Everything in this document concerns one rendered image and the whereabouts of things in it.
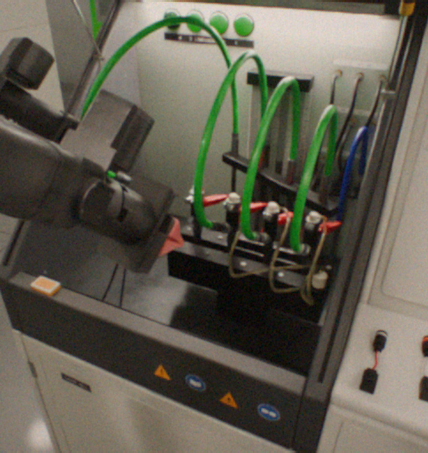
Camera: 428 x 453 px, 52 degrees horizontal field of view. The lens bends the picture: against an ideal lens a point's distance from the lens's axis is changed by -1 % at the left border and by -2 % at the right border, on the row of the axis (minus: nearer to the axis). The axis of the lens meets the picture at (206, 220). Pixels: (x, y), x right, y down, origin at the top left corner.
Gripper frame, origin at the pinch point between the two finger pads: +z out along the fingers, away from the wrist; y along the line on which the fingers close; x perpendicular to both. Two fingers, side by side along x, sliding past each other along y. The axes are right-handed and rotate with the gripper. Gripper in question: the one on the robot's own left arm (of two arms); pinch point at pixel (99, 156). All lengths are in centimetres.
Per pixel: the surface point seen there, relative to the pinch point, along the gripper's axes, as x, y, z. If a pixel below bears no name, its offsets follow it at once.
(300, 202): -10.6, -29.0, 20.5
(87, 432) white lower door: 62, 12, 37
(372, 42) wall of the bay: -48, -8, 32
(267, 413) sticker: 21, -30, 38
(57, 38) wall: -75, 505, 20
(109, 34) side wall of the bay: -24.0, 29.7, -5.0
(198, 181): -5.2, -18.0, 10.2
